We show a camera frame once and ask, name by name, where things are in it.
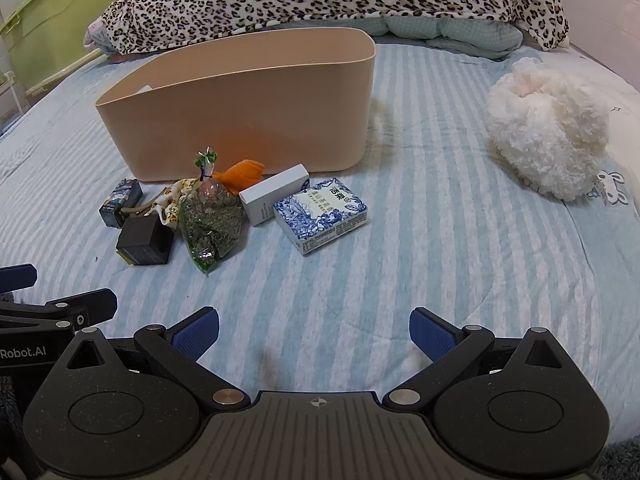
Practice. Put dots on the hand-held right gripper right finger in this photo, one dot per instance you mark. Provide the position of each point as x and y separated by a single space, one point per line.
431 334

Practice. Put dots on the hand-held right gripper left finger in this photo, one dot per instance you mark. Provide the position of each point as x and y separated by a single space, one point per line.
196 334

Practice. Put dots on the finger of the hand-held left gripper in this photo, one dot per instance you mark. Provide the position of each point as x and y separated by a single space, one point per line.
75 305
17 278

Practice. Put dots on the black cube box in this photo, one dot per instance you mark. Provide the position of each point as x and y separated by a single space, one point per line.
144 242

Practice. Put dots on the dark blue small box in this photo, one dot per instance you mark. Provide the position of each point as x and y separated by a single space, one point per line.
120 202

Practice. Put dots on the green turtle toy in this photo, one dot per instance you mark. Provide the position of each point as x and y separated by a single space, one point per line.
212 220

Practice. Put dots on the white cardboard box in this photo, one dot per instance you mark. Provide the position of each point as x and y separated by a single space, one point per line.
272 192

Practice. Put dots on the blue white tissue pack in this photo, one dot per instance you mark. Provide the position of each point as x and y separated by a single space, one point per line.
322 215

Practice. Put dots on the orange fabric item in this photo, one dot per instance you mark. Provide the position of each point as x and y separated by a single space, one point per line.
242 174

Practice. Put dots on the beige plastic basket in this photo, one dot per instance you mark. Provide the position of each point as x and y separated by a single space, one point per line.
240 110

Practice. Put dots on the blue striped bed sheet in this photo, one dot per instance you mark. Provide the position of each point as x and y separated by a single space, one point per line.
400 270

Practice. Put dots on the white rack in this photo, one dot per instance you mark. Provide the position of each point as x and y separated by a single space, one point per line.
12 95

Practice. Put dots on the white plush toy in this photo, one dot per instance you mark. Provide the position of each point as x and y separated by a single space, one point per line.
547 130

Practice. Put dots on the pink cloth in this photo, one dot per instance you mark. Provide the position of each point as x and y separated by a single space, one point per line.
97 35

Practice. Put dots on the green storage cabinet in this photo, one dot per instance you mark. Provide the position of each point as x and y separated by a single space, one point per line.
60 20

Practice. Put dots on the white printed quilt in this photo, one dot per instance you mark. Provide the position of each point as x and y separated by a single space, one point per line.
624 125

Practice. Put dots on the teal checked quilt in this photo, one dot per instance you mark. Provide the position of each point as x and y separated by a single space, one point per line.
445 30

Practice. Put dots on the leopard print blanket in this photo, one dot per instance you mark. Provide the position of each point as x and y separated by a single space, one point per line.
320 0

